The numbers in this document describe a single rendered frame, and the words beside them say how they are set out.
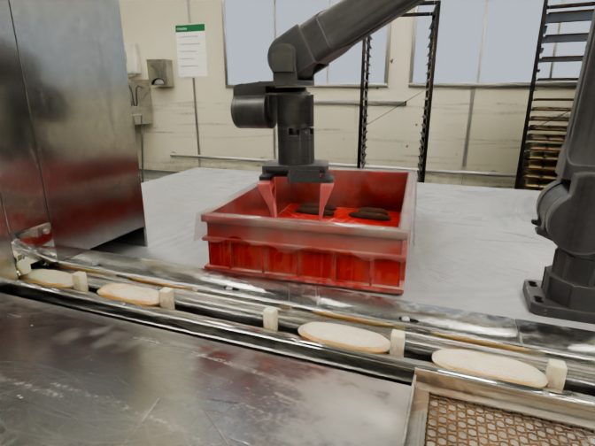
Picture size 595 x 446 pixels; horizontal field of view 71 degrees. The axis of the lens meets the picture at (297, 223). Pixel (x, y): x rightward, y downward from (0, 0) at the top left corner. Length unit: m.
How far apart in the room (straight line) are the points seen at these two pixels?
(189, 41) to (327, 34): 5.19
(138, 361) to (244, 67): 5.09
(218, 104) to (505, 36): 3.26
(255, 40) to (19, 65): 4.74
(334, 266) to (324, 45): 0.31
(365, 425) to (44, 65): 0.59
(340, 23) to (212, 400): 0.49
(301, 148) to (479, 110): 4.20
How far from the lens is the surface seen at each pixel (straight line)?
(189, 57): 5.76
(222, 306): 0.53
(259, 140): 5.32
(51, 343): 0.42
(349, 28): 0.62
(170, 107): 5.97
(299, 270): 0.64
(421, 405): 0.32
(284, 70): 0.62
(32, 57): 0.68
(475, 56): 4.78
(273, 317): 0.47
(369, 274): 0.62
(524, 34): 4.83
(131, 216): 0.80
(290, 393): 0.32
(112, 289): 0.59
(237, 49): 5.42
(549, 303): 0.65
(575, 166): 0.60
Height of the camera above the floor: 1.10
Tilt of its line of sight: 17 degrees down
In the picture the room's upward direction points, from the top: straight up
